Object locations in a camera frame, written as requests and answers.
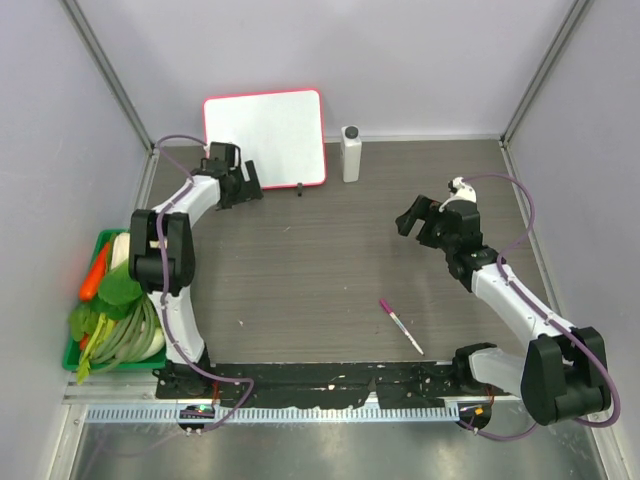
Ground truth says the white toy cabbage left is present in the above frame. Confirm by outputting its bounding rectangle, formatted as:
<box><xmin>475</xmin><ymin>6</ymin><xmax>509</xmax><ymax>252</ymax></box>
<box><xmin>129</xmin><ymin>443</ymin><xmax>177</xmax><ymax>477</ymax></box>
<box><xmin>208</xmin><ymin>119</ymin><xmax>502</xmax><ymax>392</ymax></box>
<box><xmin>110</xmin><ymin>232</ymin><xmax>130</xmax><ymax>269</ymax></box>

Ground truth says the white bottle black cap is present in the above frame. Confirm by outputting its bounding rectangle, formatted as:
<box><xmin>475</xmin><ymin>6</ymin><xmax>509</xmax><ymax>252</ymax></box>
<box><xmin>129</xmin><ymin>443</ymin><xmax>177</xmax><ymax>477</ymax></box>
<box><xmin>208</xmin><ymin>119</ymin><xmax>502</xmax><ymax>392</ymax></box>
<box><xmin>340</xmin><ymin>125</ymin><xmax>362</xmax><ymax>183</ymax></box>

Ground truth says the pink framed whiteboard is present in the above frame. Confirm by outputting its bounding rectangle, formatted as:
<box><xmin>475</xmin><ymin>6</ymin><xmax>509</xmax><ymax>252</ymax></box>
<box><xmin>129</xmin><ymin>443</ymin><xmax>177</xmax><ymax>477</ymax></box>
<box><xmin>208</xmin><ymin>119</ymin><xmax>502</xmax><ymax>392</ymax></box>
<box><xmin>203</xmin><ymin>89</ymin><xmax>327</xmax><ymax>189</ymax></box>

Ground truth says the orange toy carrot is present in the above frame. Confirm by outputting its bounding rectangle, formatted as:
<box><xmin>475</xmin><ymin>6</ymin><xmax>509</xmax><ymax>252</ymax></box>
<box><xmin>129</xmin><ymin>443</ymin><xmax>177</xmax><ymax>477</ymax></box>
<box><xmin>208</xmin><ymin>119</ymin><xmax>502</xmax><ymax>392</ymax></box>
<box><xmin>78</xmin><ymin>242</ymin><xmax>111</xmax><ymax>302</ymax></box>

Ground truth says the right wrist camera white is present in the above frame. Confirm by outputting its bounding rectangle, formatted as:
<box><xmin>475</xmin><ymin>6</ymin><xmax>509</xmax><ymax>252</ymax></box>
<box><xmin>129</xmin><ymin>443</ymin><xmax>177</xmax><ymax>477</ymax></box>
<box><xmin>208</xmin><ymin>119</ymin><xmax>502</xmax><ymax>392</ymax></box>
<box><xmin>447</xmin><ymin>177</ymin><xmax>477</xmax><ymax>203</ymax></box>

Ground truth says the green leafy toy vegetable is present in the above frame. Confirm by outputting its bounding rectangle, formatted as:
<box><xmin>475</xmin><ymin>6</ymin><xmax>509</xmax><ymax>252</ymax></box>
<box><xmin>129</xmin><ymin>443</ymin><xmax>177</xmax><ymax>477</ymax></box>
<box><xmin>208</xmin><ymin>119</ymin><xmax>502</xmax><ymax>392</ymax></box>
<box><xmin>68</xmin><ymin>263</ymin><xmax>143</xmax><ymax>342</ymax></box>

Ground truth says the purple capped marker pen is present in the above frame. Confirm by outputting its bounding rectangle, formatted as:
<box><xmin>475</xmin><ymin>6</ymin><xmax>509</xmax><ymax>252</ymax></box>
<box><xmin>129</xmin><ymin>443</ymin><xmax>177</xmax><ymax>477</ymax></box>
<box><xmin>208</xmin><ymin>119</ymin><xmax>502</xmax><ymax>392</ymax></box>
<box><xmin>379</xmin><ymin>299</ymin><xmax>425</xmax><ymax>356</ymax></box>

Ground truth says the green plastic tray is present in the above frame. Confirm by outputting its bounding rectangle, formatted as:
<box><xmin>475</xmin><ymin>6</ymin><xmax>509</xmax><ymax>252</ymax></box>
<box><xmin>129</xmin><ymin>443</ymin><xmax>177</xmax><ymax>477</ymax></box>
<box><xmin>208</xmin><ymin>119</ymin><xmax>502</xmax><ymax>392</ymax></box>
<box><xmin>62</xmin><ymin>229</ymin><xmax>166</xmax><ymax>382</ymax></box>

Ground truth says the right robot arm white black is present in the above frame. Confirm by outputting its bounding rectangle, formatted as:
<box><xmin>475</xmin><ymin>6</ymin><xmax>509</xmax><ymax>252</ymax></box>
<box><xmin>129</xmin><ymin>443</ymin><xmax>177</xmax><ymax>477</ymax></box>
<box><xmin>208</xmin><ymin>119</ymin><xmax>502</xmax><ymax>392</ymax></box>
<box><xmin>395</xmin><ymin>195</ymin><xmax>620</xmax><ymax>425</ymax></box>

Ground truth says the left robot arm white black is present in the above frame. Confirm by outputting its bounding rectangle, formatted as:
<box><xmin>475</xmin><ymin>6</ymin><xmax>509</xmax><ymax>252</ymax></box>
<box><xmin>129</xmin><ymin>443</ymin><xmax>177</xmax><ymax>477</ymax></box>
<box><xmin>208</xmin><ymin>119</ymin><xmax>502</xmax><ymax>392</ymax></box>
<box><xmin>129</xmin><ymin>142</ymin><xmax>263</xmax><ymax>399</ymax></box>

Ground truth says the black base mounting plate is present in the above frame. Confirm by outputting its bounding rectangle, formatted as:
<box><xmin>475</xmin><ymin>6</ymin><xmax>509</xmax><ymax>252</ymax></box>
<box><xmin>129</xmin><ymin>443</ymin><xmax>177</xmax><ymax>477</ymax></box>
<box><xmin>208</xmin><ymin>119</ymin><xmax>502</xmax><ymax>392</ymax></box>
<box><xmin>153</xmin><ymin>361</ymin><xmax>504</xmax><ymax>410</ymax></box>

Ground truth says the green toy scallions bundle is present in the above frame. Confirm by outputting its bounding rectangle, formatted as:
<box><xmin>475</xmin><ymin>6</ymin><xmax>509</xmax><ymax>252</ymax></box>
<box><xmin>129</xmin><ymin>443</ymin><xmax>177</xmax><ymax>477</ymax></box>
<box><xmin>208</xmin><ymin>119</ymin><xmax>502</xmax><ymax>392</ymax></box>
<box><xmin>75</xmin><ymin>296</ymin><xmax>165</xmax><ymax>384</ymax></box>

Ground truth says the white slotted cable duct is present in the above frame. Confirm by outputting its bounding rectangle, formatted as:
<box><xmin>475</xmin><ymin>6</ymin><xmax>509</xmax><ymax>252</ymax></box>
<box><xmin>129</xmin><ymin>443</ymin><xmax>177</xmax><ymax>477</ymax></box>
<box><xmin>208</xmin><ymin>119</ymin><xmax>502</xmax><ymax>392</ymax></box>
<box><xmin>85</xmin><ymin>402</ymin><xmax>459</xmax><ymax>424</ymax></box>

